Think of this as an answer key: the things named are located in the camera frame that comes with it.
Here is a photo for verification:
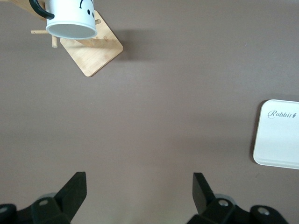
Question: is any brown table cover mat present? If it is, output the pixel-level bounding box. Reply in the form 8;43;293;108
0;0;299;224

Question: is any wooden mug stand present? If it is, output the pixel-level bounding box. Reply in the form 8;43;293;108
7;0;124;77

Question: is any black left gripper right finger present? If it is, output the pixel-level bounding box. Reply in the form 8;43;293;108
186;172;290;224

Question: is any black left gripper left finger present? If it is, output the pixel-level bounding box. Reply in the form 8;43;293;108
0;172;87;224

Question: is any cream tray with rabbit print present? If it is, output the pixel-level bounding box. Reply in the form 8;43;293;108
253;99;299;170

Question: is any white smiley mug black handle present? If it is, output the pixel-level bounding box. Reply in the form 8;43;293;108
28;0;98;40

